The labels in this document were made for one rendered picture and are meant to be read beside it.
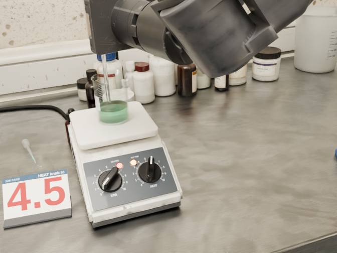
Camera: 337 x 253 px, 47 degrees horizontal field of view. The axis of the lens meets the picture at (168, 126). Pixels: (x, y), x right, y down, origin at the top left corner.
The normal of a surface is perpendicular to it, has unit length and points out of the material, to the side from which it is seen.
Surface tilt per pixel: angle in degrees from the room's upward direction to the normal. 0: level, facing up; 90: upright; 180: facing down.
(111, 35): 89
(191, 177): 0
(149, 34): 84
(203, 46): 107
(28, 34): 90
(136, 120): 0
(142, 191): 30
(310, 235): 0
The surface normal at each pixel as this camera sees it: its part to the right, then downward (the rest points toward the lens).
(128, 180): 0.14, -0.55
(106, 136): -0.04, -0.89
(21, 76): 0.34, 0.42
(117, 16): -0.77, -0.07
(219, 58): -0.18, 0.61
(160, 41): -0.82, 0.29
